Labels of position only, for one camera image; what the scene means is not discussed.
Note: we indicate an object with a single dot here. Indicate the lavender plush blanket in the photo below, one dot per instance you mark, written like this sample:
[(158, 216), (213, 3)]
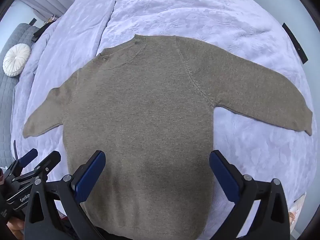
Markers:
[(200, 17)]

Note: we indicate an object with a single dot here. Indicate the brown knit sweater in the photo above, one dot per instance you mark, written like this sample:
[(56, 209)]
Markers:
[(150, 105)]

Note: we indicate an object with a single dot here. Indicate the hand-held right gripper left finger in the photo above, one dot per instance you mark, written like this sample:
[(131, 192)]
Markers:
[(91, 176)]

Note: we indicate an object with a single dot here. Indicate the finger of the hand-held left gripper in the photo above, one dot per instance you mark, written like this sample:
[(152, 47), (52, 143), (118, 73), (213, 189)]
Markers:
[(51, 161), (28, 157)]

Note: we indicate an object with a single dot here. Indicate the grey curtain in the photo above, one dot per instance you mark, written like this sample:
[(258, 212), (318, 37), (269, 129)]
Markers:
[(45, 2)]

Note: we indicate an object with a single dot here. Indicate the black strip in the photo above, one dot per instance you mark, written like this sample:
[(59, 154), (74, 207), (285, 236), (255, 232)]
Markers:
[(296, 43)]

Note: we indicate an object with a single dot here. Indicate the grey quilted sofa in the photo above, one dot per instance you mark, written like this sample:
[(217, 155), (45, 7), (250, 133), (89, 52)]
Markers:
[(7, 100)]

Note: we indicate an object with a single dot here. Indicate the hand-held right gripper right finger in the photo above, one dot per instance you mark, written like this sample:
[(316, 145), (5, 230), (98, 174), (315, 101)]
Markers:
[(225, 177)]

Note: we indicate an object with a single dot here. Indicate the person's left hand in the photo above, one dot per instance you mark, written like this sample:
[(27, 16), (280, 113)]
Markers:
[(15, 228)]

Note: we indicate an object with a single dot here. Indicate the round white pleated cushion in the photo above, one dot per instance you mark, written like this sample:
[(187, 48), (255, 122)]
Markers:
[(16, 59)]

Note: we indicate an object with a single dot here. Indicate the colourful printed mat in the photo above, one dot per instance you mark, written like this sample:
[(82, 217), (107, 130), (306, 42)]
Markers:
[(297, 212)]

